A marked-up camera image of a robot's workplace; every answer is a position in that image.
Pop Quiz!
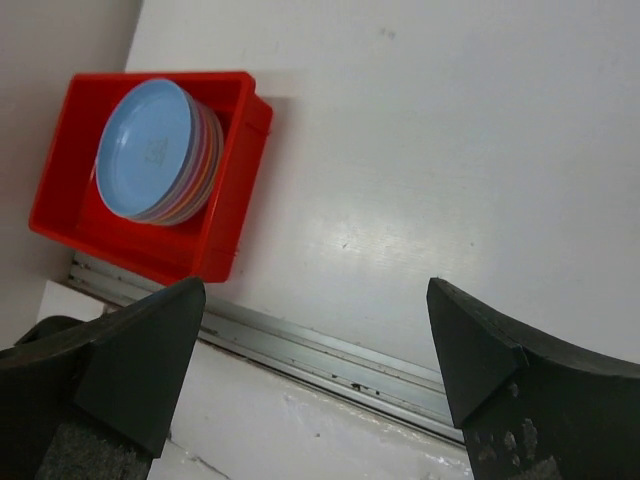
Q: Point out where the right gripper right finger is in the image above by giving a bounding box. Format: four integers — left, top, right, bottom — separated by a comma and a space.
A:
426, 278, 639, 479

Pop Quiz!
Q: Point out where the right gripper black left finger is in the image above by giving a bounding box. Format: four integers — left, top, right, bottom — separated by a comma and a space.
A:
1, 277, 206, 479

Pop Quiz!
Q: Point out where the cream plate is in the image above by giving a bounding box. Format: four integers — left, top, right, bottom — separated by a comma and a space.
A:
134, 92, 201, 224

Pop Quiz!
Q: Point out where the blue plate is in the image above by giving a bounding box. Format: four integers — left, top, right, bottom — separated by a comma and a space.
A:
201, 109, 224, 202
95, 79, 193, 218

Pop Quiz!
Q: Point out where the pink plate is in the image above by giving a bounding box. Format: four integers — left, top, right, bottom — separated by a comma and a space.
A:
164, 103, 217, 225

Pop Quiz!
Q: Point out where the purple plate back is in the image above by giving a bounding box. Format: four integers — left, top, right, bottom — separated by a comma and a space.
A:
149, 101, 218, 226

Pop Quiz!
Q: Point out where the blue plate front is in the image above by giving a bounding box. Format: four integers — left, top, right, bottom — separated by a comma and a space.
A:
201, 109, 224, 202

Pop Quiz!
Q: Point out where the yellow plate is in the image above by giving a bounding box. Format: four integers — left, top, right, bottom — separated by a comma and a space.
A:
177, 107, 224, 223

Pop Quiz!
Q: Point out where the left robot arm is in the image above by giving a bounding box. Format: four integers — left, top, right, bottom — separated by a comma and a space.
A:
1, 314, 123, 356

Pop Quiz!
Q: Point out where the red plastic bin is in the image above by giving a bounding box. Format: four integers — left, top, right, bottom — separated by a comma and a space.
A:
29, 71, 273, 285

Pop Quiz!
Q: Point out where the aluminium frame rail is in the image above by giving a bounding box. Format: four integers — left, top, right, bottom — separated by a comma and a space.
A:
67, 252, 466, 446

